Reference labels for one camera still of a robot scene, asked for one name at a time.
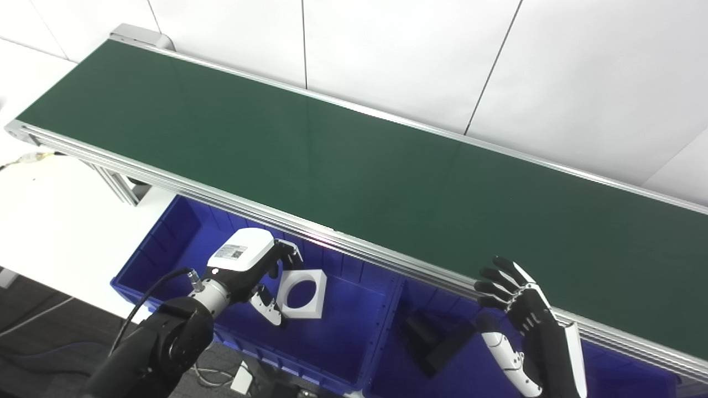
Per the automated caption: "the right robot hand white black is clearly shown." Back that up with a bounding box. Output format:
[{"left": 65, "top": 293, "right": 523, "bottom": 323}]
[{"left": 474, "top": 255, "right": 588, "bottom": 398}]

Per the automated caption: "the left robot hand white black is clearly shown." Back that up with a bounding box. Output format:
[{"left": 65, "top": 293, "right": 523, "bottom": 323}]
[{"left": 206, "top": 227, "right": 304, "bottom": 328}]

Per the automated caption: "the white square part round hole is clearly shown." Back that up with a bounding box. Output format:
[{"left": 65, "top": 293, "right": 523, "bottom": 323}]
[{"left": 275, "top": 268, "right": 328, "bottom": 320}]

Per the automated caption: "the blue plastic bin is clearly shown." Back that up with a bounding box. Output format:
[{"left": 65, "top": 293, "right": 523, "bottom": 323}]
[
  {"left": 362, "top": 276, "right": 708, "bottom": 398},
  {"left": 111, "top": 195, "right": 404, "bottom": 394}
]

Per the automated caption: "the black part cylinder on base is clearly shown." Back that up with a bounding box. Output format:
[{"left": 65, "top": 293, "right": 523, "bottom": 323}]
[{"left": 401, "top": 311, "right": 477, "bottom": 378}]

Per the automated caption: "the aluminium conveyor support leg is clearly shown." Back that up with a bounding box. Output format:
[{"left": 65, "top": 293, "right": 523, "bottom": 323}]
[{"left": 83, "top": 160, "right": 153, "bottom": 206}]

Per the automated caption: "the grey conveyor end cap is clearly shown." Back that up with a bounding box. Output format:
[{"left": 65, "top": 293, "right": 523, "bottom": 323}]
[{"left": 110, "top": 23, "right": 176, "bottom": 51}]

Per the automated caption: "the white power adapter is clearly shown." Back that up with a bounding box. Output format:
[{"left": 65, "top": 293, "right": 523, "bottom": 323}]
[{"left": 230, "top": 362, "right": 255, "bottom": 395}]

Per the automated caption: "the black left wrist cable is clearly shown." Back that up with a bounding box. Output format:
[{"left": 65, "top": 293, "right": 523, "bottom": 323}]
[{"left": 108, "top": 268, "right": 205, "bottom": 354}]

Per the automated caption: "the green conveyor belt aluminium frame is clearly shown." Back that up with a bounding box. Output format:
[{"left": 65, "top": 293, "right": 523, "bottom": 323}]
[{"left": 4, "top": 23, "right": 708, "bottom": 385}]

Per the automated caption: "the white floor cable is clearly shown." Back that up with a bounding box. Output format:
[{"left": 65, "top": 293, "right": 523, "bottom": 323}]
[{"left": 0, "top": 297, "right": 75, "bottom": 338}]

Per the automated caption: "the black cable with yellow connector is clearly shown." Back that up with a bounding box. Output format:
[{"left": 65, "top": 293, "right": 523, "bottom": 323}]
[{"left": 0, "top": 150, "right": 67, "bottom": 172}]

